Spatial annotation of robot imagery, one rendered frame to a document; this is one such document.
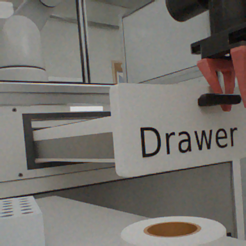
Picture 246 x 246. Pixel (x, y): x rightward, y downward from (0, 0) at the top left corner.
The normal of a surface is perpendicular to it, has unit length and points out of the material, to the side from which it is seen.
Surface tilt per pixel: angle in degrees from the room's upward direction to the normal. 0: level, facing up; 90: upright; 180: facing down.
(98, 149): 90
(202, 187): 90
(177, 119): 90
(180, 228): 90
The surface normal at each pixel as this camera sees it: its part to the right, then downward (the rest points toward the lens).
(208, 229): -0.08, -1.00
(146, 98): 0.58, 0.00
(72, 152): -0.82, 0.10
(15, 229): 0.34, 0.02
